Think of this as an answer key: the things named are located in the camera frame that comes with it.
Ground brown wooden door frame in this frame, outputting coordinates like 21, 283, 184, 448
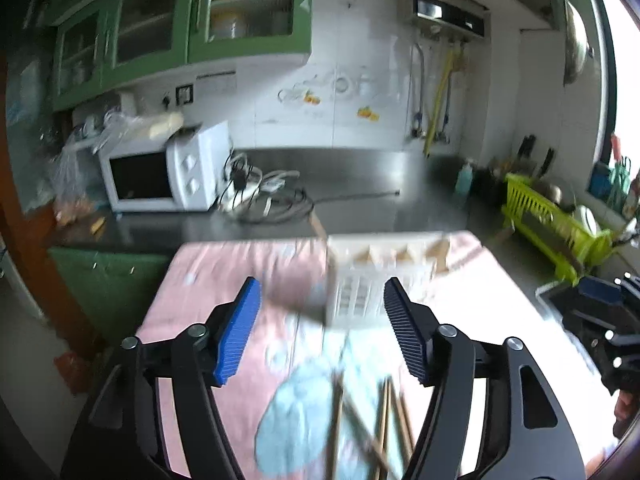
0, 55, 108, 356

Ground blue utensil container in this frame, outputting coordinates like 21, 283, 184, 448
589, 134, 640, 217

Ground pink and blue blanket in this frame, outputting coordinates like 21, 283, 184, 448
136, 231, 623, 480

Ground clear plastic bag of food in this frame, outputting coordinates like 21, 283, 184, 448
49, 125, 103, 223

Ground white bowl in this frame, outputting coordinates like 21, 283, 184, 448
571, 204, 599, 237

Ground wall water heater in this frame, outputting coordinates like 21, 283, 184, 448
394, 0, 490, 42

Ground black handled knives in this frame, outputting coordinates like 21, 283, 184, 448
516, 134, 557, 177

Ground hanging metal wok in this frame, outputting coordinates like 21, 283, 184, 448
561, 0, 592, 87

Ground white microwave oven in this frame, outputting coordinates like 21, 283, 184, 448
98, 120, 234, 214

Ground tangle of cables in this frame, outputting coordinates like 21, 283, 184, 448
215, 151, 402, 224

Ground metal hose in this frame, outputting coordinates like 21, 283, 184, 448
409, 41, 427, 139

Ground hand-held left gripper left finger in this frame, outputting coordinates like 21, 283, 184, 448
60, 276, 262, 480

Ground white plastic utensil holder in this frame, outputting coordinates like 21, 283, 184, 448
325, 231, 452, 330

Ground green base cabinet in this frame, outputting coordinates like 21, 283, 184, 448
49, 246, 172, 358

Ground person's right hand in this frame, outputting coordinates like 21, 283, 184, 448
612, 389, 640, 441

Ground green wall cabinet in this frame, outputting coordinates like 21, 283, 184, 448
50, 0, 315, 112

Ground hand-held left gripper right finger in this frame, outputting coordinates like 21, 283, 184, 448
384, 276, 586, 480

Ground yellow pipe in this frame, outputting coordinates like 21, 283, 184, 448
423, 44, 460, 157

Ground green dish rack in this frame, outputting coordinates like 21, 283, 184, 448
501, 172, 615, 282

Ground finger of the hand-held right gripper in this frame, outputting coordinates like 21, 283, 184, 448
561, 306, 640, 346
576, 274, 640, 307

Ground light blue soap bottle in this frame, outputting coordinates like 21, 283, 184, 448
454, 157, 474, 197

